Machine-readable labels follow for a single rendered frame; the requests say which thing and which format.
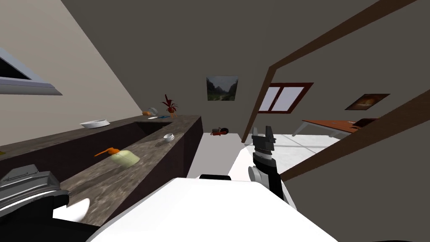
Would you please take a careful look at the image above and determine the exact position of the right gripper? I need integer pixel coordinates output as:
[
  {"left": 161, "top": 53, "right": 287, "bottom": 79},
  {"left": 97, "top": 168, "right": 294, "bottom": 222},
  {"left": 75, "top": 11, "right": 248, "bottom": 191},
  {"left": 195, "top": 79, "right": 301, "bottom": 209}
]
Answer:
[{"left": 252, "top": 126, "right": 277, "bottom": 155}]

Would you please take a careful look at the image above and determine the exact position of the red framed window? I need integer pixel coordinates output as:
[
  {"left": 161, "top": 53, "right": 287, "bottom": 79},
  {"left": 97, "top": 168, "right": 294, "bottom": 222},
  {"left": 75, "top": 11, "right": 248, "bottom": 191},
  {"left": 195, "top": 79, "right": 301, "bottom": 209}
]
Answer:
[{"left": 257, "top": 82, "right": 315, "bottom": 115}]

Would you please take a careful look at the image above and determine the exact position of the landscape picture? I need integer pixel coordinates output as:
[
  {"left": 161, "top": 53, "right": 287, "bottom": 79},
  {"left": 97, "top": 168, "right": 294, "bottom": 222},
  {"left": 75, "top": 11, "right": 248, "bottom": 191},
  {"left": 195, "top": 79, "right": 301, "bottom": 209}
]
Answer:
[{"left": 206, "top": 76, "right": 239, "bottom": 102}]

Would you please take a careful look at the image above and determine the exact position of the brown table with white legs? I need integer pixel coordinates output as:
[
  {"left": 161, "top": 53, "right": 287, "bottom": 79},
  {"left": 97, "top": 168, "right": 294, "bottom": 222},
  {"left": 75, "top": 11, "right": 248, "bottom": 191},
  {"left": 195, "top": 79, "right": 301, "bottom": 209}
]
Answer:
[{"left": 291, "top": 117, "right": 380, "bottom": 139}]

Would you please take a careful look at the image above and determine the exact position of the red potted plant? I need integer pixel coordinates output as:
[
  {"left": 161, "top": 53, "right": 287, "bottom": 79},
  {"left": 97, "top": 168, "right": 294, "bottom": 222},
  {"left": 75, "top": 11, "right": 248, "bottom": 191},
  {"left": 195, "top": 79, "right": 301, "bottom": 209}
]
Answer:
[{"left": 161, "top": 94, "right": 179, "bottom": 118}]

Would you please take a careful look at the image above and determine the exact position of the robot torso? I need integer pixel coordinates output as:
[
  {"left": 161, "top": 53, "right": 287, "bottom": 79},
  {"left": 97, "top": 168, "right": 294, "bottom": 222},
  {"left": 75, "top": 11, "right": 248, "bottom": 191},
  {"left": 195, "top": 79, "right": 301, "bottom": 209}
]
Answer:
[{"left": 85, "top": 174, "right": 340, "bottom": 242}]

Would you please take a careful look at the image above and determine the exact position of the orange dark picture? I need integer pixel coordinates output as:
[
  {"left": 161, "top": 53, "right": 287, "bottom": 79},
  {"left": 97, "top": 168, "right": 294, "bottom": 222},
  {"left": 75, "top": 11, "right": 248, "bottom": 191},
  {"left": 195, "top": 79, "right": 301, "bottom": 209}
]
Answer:
[{"left": 344, "top": 93, "right": 391, "bottom": 111}]

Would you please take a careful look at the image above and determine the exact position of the pale green soap bottle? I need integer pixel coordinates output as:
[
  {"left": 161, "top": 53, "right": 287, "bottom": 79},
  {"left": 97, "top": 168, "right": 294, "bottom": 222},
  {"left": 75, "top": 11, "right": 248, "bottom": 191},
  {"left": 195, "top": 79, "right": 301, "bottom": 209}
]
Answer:
[{"left": 94, "top": 147, "right": 141, "bottom": 170}]

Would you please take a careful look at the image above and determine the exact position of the white bowl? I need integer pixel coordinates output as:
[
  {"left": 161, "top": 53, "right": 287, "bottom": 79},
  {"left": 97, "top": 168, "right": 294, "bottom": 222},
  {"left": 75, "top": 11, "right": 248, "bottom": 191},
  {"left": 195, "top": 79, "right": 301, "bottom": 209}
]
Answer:
[{"left": 79, "top": 119, "right": 111, "bottom": 130}]

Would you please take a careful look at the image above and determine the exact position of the silver toaster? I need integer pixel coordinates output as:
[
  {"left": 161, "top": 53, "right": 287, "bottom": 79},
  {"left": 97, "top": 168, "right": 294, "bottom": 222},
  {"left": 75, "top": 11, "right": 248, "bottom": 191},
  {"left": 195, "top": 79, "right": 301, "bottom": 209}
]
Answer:
[{"left": 0, "top": 164, "right": 70, "bottom": 218}]

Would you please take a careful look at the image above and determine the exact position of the grey framed window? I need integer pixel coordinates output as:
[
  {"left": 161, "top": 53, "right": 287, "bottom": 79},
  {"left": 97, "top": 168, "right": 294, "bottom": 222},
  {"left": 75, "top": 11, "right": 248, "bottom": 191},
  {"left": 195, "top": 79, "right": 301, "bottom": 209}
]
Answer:
[{"left": 0, "top": 47, "right": 63, "bottom": 97}]

